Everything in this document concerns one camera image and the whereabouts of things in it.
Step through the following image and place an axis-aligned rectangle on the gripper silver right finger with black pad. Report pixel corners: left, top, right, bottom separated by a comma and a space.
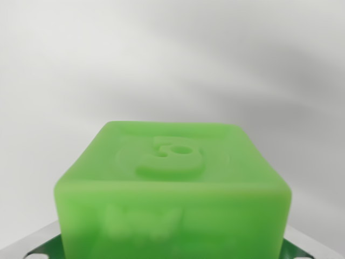
281, 224, 345, 259

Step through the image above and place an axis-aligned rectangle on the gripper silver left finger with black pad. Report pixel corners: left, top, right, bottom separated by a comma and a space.
0, 220, 63, 259

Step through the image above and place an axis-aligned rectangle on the green cube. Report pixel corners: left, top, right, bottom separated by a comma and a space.
52, 120, 293, 259

